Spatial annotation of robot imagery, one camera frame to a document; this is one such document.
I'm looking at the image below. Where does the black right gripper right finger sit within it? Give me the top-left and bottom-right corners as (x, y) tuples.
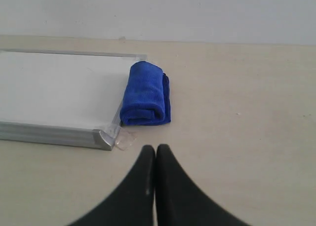
(155, 144), (248, 226)

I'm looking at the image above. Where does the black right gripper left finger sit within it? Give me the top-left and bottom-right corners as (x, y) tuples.
(70, 145), (156, 226)

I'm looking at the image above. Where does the blue microfibre cloth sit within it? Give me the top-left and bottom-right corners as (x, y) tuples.
(119, 61), (171, 126)

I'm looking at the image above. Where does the clear tape front right corner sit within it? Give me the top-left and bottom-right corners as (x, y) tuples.
(103, 124), (136, 151)

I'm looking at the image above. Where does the white board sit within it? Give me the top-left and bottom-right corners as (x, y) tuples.
(0, 49), (147, 150)

